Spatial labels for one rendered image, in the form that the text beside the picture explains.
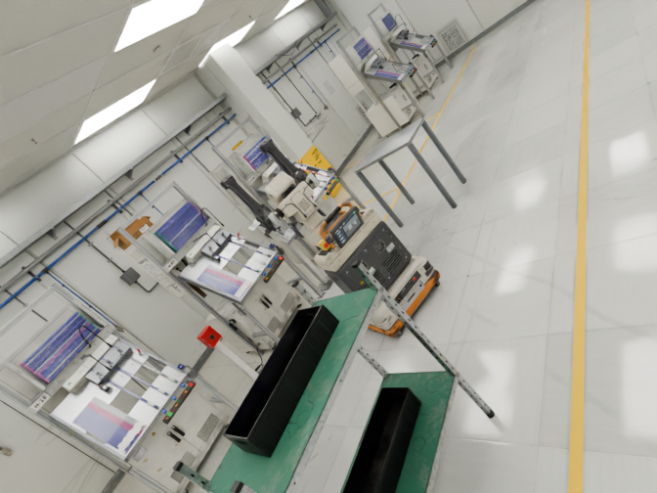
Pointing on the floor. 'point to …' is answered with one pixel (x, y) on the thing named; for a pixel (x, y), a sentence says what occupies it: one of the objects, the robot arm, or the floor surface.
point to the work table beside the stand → (415, 156)
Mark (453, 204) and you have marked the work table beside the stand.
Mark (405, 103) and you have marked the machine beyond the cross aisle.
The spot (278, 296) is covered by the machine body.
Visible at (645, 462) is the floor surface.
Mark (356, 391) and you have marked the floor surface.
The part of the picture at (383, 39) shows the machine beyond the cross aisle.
